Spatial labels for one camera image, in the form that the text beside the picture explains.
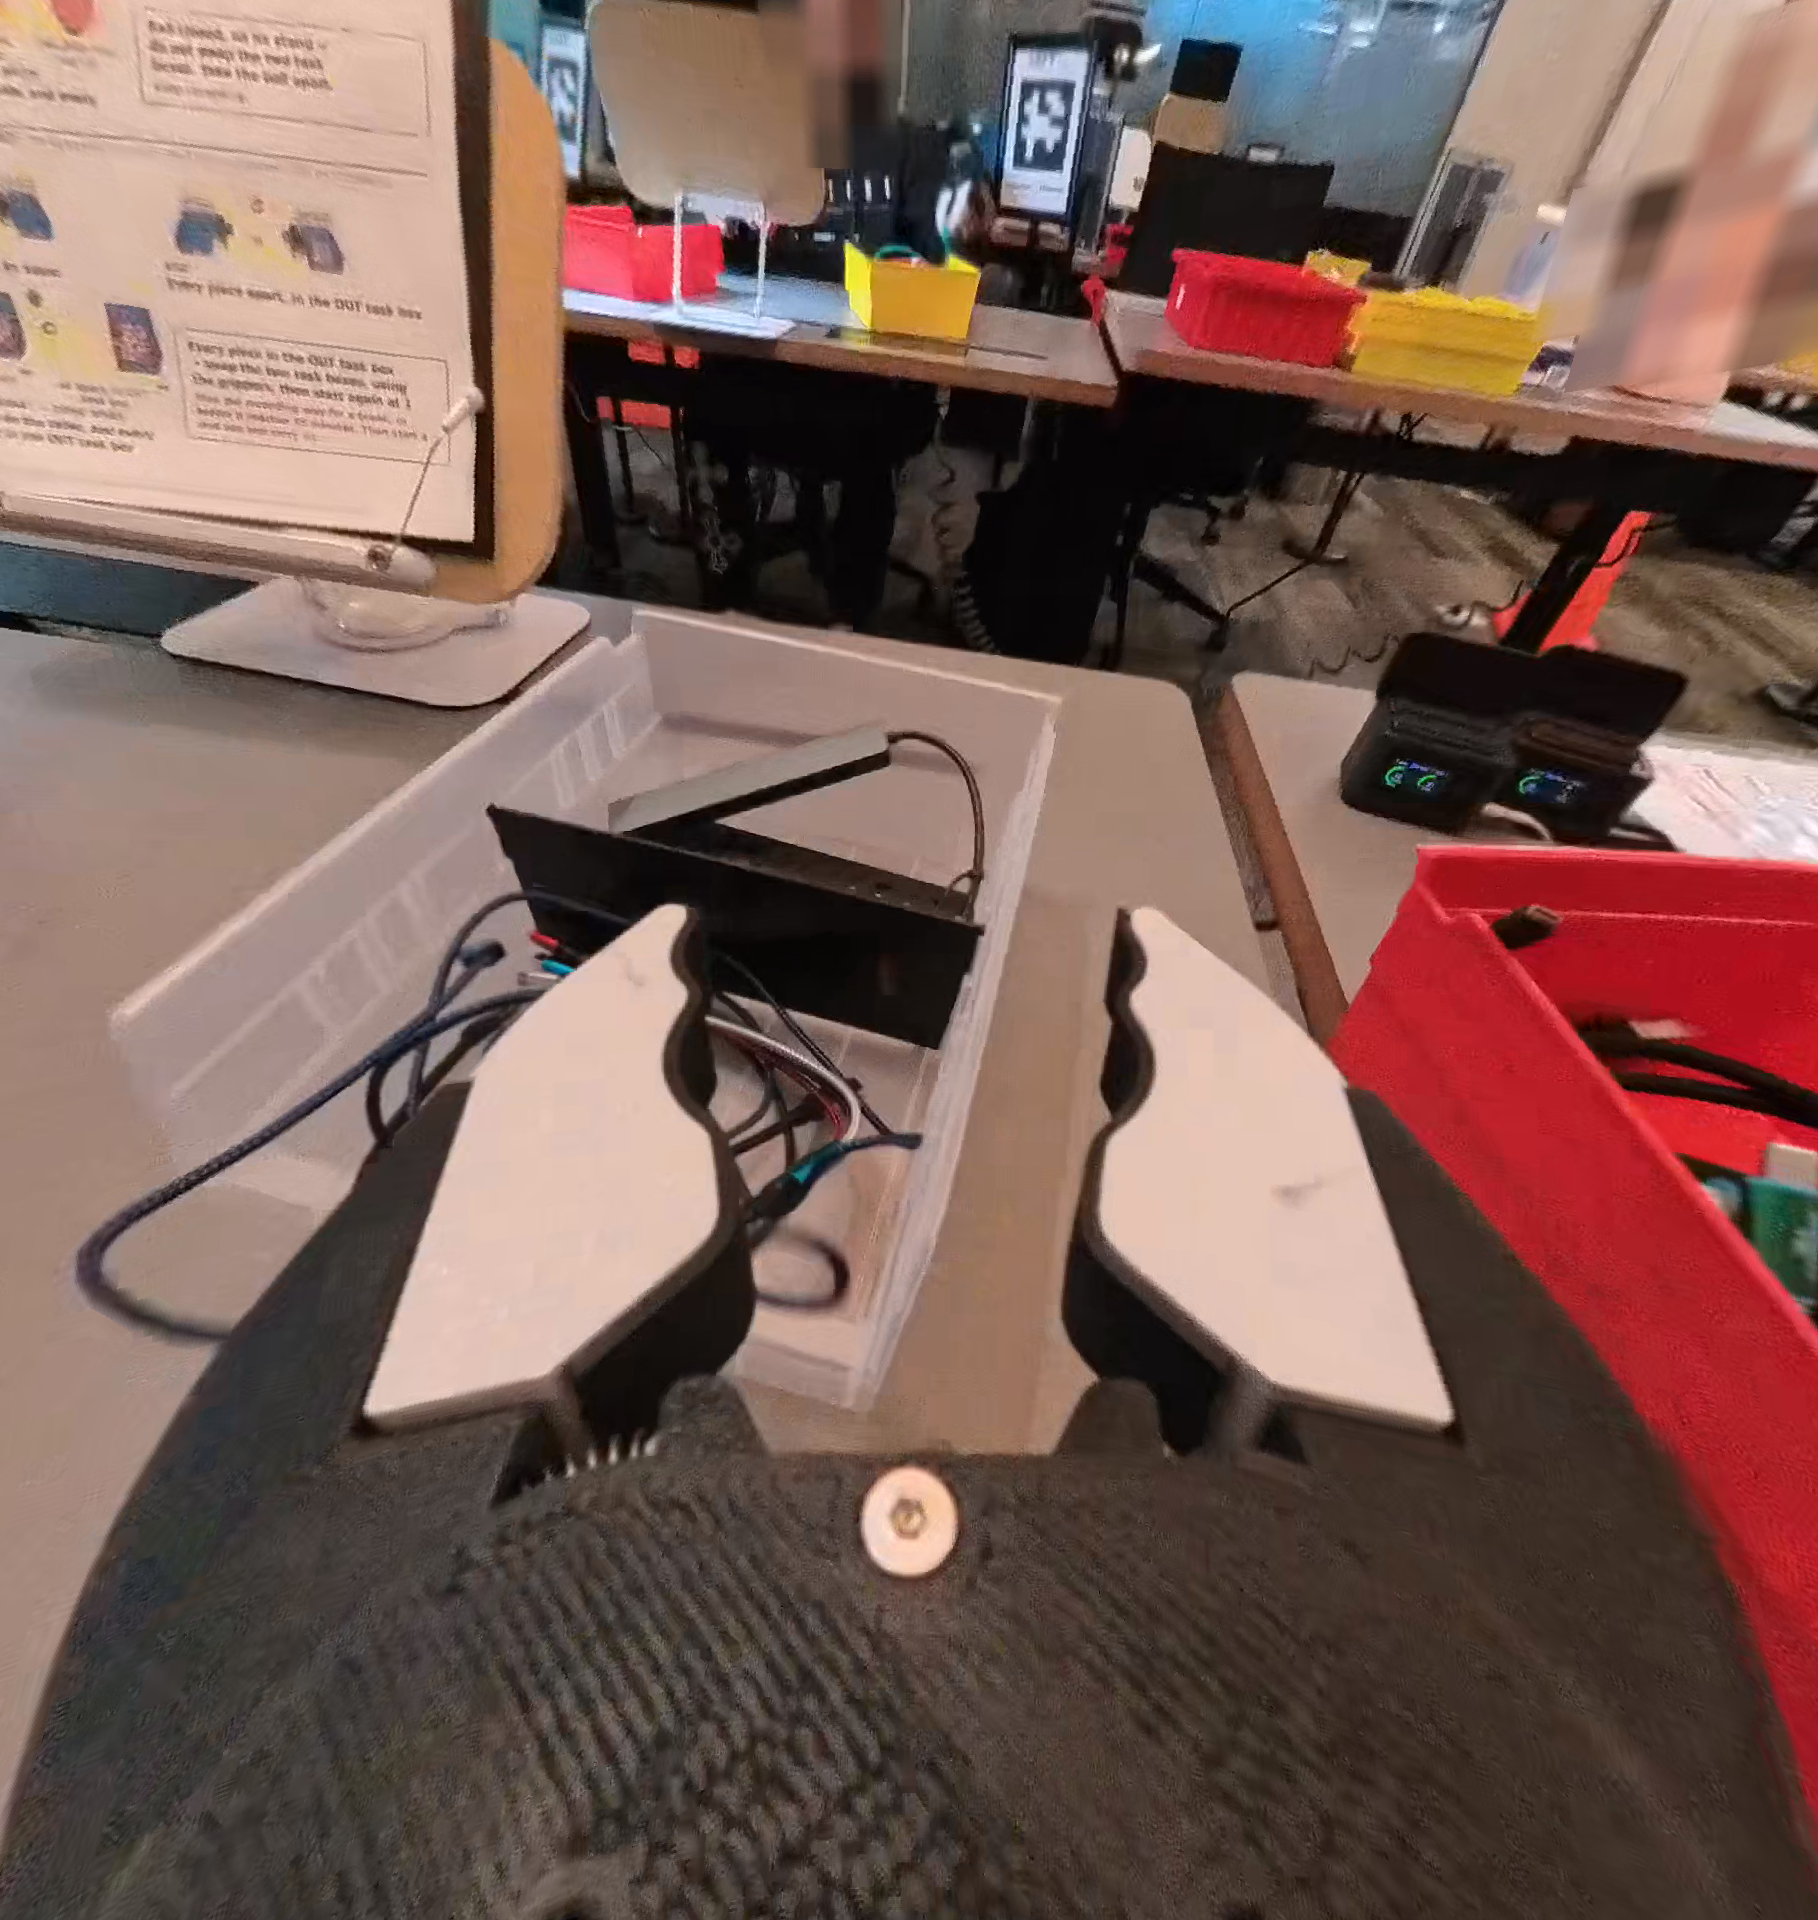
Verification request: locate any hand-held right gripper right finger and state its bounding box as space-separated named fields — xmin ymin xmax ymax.
xmin=1062 ymin=904 xmax=1459 ymax=1449

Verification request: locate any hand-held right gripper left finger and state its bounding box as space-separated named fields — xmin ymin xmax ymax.
xmin=358 ymin=902 xmax=760 ymax=1434

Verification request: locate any teal plug cable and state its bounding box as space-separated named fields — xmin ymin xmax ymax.
xmin=748 ymin=1128 xmax=927 ymax=1221

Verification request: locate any white red braided cable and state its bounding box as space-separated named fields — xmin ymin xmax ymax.
xmin=704 ymin=1007 xmax=906 ymax=1153

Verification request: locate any blue braided cable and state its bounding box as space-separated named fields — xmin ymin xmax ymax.
xmin=76 ymin=933 xmax=552 ymax=1339

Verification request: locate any clear plastic bin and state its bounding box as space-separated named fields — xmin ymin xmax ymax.
xmin=112 ymin=606 xmax=1064 ymax=1407

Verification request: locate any grey side desk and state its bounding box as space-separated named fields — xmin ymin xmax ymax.
xmin=1221 ymin=670 xmax=1818 ymax=1045

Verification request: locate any red desk leg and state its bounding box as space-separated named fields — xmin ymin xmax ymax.
xmin=1491 ymin=510 xmax=1658 ymax=656

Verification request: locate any wooden background desk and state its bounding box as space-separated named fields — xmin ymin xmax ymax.
xmin=562 ymin=283 xmax=1124 ymax=411
xmin=1102 ymin=289 xmax=1818 ymax=501

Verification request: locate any red plastic bin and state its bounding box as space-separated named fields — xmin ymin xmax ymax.
xmin=1330 ymin=843 xmax=1818 ymax=1909

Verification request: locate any black perforated metal box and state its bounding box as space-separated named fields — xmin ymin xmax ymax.
xmin=486 ymin=804 xmax=990 ymax=1050

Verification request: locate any black charging case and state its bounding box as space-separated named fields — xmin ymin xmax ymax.
xmin=1338 ymin=633 xmax=1530 ymax=836
xmin=1509 ymin=644 xmax=1691 ymax=846

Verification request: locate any green circuit board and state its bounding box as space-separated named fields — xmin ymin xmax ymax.
xmin=1701 ymin=1142 xmax=1818 ymax=1310

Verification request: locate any white stand base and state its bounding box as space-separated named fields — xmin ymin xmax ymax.
xmin=159 ymin=575 xmax=596 ymax=709

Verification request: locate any white paper sheet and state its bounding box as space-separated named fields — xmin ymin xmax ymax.
xmin=1640 ymin=740 xmax=1818 ymax=869

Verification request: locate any yellow ribbed bin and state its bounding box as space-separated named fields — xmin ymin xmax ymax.
xmin=1349 ymin=283 xmax=1548 ymax=398

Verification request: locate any red ribbed bin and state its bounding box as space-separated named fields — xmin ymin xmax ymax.
xmin=1166 ymin=247 xmax=1368 ymax=371

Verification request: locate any brown backing board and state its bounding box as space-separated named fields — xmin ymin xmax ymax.
xmin=451 ymin=38 xmax=571 ymax=605

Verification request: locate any clear acrylic stand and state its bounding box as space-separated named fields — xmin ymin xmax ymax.
xmin=666 ymin=191 xmax=795 ymax=336

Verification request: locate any small red bin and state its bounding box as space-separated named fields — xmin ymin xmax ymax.
xmin=562 ymin=202 xmax=727 ymax=303

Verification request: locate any printed instruction sheet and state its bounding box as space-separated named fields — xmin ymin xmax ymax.
xmin=0 ymin=0 xmax=480 ymax=545

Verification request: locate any small yellow bin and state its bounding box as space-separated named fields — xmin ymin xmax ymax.
xmin=843 ymin=238 xmax=985 ymax=342

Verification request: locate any black monitor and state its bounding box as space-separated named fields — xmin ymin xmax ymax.
xmin=1116 ymin=142 xmax=1336 ymax=302

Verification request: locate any black white tag display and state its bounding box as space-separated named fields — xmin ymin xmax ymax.
xmin=998 ymin=33 xmax=1105 ymax=230
xmin=534 ymin=20 xmax=596 ymax=186

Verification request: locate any brown board on stand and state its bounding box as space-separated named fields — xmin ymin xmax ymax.
xmin=590 ymin=0 xmax=830 ymax=227

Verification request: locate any thin black cable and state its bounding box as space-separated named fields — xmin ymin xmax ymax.
xmin=886 ymin=728 xmax=992 ymax=918

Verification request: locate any thick black cable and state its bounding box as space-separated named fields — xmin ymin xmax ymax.
xmin=1573 ymin=1018 xmax=1818 ymax=1160

